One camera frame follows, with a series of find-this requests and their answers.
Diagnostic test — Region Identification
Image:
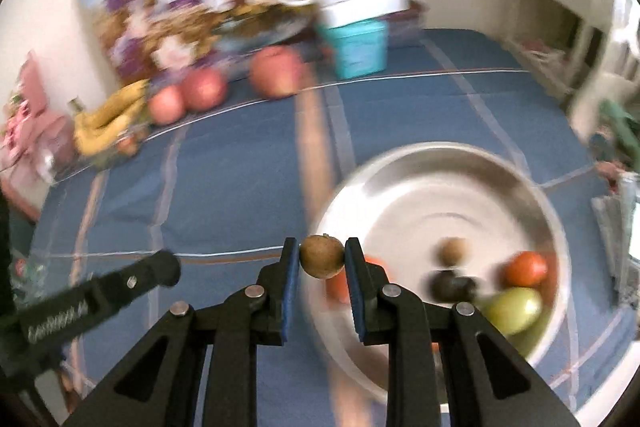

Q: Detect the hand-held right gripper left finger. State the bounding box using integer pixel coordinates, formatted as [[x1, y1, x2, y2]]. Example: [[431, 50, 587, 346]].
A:
[[62, 236, 301, 427]]

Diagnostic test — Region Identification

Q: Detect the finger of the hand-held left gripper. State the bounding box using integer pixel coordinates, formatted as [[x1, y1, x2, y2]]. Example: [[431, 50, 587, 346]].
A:
[[94, 249, 182, 314]]

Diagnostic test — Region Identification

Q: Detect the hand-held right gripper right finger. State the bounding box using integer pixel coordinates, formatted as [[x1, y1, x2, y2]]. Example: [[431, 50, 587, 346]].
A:
[[345, 236, 583, 427]]

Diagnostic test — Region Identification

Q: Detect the orange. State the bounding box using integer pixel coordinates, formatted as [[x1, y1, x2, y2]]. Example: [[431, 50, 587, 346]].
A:
[[326, 256, 389, 306], [502, 251, 549, 288]]

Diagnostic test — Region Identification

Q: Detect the round brown fruit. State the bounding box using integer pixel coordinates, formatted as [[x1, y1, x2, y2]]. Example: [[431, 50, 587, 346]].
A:
[[437, 237, 471, 268], [299, 234, 346, 280]]

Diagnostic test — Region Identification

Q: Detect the dark plum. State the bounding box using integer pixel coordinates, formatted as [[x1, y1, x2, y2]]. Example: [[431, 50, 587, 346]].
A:
[[430, 271, 478, 303]]

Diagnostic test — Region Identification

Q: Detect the steel plate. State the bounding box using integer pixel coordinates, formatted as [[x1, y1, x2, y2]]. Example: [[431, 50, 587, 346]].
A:
[[306, 142, 574, 392]]

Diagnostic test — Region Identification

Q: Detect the green pear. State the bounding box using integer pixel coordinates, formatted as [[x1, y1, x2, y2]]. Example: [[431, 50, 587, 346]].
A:
[[482, 287, 544, 336]]

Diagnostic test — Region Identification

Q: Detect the blue plaid tablecloth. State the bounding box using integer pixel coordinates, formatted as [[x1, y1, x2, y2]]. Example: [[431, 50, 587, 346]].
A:
[[25, 27, 637, 414]]

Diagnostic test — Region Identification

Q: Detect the banana bunch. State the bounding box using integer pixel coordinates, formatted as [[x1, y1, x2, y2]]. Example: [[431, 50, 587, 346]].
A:
[[74, 79, 151, 158]]

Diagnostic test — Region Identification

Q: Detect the red apple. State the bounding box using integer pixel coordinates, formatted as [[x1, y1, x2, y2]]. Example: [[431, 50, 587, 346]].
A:
[[147, 85, 187, 126], [181, 68, 229, 112], [249, 46, 306, 100]]

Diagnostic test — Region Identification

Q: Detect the pink flower bouquet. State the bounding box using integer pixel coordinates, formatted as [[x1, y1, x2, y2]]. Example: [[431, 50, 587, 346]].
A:
[[0, 51, 77, 188]]

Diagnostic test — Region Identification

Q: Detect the teal box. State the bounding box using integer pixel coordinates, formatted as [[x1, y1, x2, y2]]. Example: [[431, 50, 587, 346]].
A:
[[317, 19, 391, 79]]

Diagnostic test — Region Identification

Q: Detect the white box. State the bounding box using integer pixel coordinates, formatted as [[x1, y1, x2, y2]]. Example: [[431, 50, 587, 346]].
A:
[[317, 0, 409, 28]]

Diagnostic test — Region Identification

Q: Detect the green object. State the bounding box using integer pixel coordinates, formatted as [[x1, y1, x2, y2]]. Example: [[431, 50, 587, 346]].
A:
[[589, 99, 640, 158]]

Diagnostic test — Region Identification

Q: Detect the white cabinet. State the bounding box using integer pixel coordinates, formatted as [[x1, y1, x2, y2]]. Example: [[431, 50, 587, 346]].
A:
[[509, 0, 622, 98]]

